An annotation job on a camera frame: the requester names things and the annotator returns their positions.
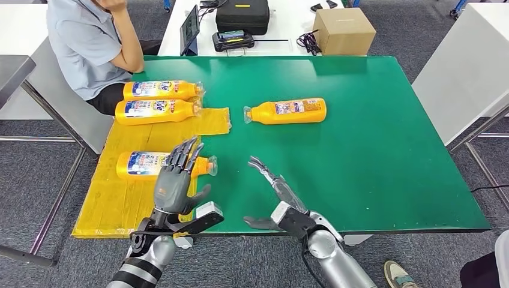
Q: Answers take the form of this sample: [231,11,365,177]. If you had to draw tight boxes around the black power adapter cable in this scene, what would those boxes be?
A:
[200,0,232,23]

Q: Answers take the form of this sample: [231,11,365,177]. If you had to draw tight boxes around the brown cardboard box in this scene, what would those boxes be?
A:
[312,7,376,56]

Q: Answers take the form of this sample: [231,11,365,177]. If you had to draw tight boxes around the black tablet on stand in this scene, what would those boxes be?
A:
[179,4,200,56]

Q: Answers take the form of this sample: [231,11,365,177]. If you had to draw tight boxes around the person's hand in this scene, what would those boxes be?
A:
[96,0,129,13]

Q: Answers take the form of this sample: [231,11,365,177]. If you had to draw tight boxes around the black carrying case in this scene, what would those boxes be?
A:
[215,0,270,36]

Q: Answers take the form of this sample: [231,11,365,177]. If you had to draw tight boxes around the black cable bundle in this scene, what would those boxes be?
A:
[296,29,323,56]

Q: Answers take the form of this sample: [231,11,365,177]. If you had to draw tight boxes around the yellow taped cardboard mat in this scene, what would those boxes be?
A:
[71,106,232,239]

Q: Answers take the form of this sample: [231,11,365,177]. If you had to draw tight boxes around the orange detergent bottle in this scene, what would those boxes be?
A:
[116,150,218,182]
[242,97,328,125]
[122,80,205,101]
[115,98,202,127]

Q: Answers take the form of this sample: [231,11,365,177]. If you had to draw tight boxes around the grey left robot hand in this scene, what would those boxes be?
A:
[153,136,212,217]

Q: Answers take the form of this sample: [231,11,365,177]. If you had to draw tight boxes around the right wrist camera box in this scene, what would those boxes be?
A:
[270,200,320,240]

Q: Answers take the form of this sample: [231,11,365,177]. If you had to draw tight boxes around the black handheld controller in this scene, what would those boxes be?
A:
[211,30,255,53]

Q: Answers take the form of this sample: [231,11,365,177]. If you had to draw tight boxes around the black floor cable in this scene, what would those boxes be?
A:
[470,184,509,194]

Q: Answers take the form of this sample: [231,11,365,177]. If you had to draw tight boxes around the blue wheeled cart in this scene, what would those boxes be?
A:
[434,0,470,20]

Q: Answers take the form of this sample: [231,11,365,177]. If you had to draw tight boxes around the white table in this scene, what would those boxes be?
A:
[411,3,509,146]
[0,4,55,120]
[157,0,367,57]

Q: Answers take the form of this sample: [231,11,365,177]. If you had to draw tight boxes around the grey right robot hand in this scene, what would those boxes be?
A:
[243,155,309,232]

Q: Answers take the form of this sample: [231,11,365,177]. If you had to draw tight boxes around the metal table frame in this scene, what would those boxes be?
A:
[447,102,509,214]
[0,79,89,268]

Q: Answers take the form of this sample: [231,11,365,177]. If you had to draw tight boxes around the white bench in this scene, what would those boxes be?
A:
[25,37,116,155]

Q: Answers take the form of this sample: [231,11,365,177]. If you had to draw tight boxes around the person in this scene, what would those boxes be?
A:
[384,229,509,288]
[46,0,162,116]

